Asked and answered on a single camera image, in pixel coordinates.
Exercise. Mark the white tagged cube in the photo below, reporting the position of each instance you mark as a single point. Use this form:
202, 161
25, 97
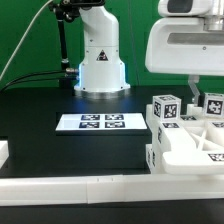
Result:
166, 107
213, 105

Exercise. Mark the white base tag plate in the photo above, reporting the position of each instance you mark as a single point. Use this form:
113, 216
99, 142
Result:
101, 122

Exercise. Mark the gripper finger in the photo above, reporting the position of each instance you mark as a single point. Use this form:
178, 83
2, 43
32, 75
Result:
193, 80

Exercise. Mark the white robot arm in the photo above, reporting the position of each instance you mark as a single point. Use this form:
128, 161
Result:
101, 72

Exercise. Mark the black camera stand pole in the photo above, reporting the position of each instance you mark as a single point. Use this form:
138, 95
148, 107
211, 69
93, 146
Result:
68, 11

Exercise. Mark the white chair back part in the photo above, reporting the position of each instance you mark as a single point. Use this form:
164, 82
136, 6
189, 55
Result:
189, 145

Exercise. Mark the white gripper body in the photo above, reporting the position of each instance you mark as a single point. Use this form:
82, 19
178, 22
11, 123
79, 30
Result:
188, 39

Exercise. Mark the white U-shaped fence frame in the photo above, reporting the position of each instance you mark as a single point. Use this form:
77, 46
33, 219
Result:
82, 169

